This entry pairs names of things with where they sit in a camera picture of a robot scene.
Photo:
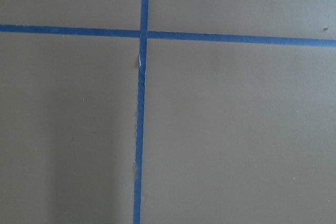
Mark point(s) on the crossing blue tape strip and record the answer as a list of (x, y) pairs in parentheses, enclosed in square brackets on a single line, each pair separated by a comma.
[(268, 40)]

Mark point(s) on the long blue tape strip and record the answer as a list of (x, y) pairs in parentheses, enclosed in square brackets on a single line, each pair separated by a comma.
[(143, 43)]

